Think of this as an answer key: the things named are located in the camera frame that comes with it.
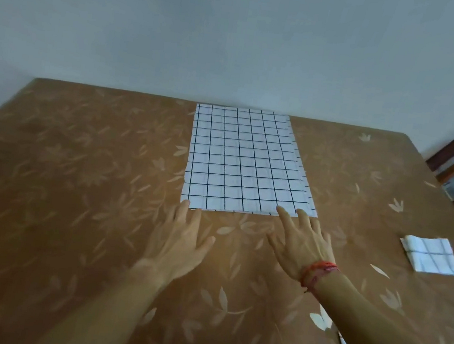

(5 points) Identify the person's left hand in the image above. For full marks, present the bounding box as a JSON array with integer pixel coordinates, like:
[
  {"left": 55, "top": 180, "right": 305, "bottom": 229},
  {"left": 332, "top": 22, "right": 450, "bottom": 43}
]
[{"left": 128, "top": 193, "right": 222, "bottom": 295}]

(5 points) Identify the person's right hand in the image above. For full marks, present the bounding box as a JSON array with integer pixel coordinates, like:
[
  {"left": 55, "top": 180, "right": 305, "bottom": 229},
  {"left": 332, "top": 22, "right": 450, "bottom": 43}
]
[{"left": 261, "top": 203, "right": 343, "bottom": 286}]

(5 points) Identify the person's left forearm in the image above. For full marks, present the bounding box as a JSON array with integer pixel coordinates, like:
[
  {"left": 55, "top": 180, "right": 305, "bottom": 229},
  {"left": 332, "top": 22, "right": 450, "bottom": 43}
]
[{"left": 31, "top": 253, "right": 169, "bottom": 344}]

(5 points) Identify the wooden table with floral cover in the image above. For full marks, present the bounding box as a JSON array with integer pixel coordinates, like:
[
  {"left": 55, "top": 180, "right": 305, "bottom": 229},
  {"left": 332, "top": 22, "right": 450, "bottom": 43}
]
[{"left": 0, "top": 72, "right": 454, "bottom": 344}]

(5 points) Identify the red string bracelet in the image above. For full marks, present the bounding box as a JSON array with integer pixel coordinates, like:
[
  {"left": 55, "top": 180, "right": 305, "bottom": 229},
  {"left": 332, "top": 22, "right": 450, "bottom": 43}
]
[{"left": 299, "top": 258, "right": 341, "bottom": 297}]

